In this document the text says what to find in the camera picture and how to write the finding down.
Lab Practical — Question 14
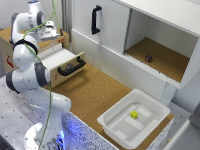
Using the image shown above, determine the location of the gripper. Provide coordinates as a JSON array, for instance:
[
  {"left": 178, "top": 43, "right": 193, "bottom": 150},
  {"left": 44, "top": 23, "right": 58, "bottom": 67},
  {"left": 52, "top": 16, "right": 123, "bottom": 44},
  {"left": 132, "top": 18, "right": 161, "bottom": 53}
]
[{"left": 38, "top": 20, "right": 64, "bottom": 42}]

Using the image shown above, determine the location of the wooden drawer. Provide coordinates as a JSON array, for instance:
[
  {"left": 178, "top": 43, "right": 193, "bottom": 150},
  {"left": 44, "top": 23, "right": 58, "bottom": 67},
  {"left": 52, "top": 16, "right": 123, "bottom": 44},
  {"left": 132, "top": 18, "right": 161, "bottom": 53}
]
[{"left": 39, "top": 47, "right": 87, "bottom": 90}]

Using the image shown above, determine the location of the wooden drawer box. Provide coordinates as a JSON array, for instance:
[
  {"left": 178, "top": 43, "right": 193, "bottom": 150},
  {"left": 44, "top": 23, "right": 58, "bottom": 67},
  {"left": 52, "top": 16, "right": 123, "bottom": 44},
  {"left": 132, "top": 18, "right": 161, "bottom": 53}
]
[{"left": 0, "top": 26, "right": 71, "bottom": 88}]

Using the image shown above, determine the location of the white sliding door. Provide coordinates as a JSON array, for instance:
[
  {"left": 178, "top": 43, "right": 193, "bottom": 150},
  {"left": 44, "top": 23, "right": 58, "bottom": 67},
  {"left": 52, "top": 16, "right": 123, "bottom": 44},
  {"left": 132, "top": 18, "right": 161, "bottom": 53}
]
[{"left": 72, "top": 0, "right": 131, "bottom": 55}]

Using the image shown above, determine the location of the white cabinet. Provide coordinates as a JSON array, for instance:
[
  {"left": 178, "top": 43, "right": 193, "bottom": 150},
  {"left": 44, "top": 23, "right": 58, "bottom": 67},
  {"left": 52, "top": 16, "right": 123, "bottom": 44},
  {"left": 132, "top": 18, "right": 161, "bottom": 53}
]
[{"left": 69, "top": 0, "right": 200, "bottom": 108}]

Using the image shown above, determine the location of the purple block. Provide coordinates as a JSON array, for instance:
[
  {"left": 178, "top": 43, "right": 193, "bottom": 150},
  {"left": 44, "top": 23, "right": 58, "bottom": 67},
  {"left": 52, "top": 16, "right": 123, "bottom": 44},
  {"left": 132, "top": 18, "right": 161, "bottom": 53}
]
[{"left": 144, "top": 54, "right": 153, "bottom": 63}]

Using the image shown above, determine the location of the yellow block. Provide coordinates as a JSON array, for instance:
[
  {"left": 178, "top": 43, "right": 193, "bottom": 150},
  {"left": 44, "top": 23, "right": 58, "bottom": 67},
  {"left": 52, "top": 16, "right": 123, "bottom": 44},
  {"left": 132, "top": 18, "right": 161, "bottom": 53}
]
[{"left": 130, "top": 110, "right": 139, "bottom": 119}]

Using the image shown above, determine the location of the white plastic box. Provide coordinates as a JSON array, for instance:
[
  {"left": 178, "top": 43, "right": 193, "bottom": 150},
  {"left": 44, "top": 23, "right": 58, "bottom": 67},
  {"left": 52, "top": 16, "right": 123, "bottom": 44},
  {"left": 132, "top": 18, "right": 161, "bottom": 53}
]
[{"left": 96, "top": 88, "right": 172, "bottom": 150}]

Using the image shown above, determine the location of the black drawer handle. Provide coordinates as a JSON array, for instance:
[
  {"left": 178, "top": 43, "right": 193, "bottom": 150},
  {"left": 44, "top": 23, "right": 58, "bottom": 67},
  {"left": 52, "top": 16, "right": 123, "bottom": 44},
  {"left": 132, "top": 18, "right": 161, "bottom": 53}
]
[{"left": 57, "top": 55, "right": 87, "bottom": 78}]

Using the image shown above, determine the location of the black door handle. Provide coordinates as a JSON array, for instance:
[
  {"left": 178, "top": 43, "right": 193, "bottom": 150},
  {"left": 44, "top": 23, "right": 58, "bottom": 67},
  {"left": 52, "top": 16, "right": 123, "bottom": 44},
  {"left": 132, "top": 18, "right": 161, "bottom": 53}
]
[{"left": 90, "top": 4, "right": 103, "bottom": 36}]

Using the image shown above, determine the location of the green cable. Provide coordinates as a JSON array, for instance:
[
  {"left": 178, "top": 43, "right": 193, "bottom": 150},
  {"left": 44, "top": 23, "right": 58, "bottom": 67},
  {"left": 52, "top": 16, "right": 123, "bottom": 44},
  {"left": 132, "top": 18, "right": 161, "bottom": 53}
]
[{"left": 22, "top": 0, "right": 64, "bottom": 150}]

